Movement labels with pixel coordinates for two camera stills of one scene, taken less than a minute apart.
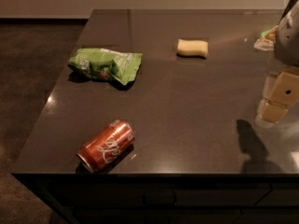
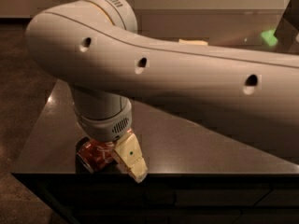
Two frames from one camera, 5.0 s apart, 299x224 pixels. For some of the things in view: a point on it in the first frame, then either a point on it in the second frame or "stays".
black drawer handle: x=160 y=198 stays
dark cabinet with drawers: x=171 y=198 stays
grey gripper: x=288 y=42 → x=104 y=129
